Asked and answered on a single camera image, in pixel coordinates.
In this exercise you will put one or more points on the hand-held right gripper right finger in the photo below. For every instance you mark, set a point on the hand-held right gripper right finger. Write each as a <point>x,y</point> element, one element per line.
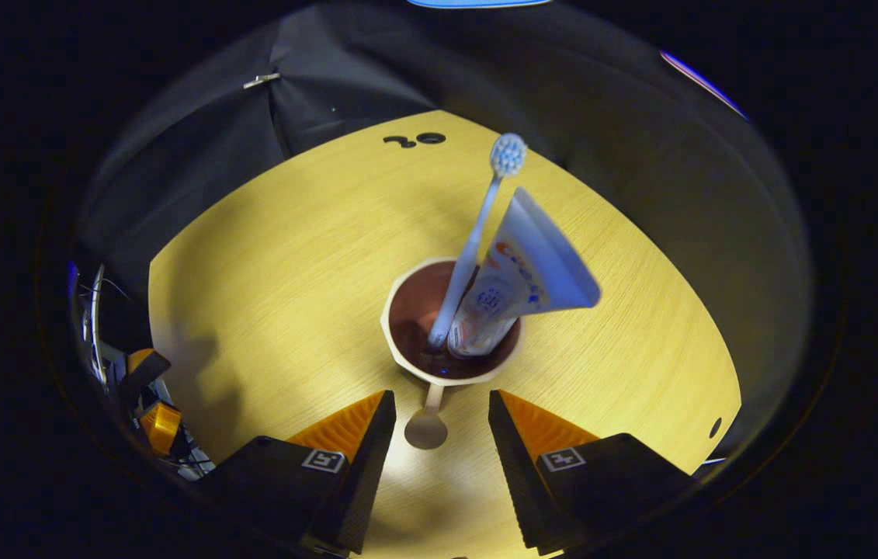
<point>512,473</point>

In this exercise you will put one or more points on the wooden desktop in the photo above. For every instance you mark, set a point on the wooden desktop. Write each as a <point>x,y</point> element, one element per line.
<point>268,272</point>

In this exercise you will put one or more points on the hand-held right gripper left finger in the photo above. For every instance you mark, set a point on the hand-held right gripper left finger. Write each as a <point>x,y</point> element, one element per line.
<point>373,473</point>

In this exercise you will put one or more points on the silver clip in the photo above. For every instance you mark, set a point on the silver clip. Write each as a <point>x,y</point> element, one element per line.
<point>262,79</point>

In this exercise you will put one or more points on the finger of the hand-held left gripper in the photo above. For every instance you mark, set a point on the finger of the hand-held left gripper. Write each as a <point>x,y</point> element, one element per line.
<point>161,428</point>
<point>142,373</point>

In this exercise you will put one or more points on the grey toothbrush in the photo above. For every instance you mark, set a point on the grey toothbrush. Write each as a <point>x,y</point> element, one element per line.
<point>477,233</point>

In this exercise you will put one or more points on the white toothpaste tube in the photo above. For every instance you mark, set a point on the white toothpaste tube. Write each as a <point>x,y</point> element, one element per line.
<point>532,264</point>

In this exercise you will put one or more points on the beige cup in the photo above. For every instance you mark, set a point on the beige cup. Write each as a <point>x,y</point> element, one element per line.
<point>407,310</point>

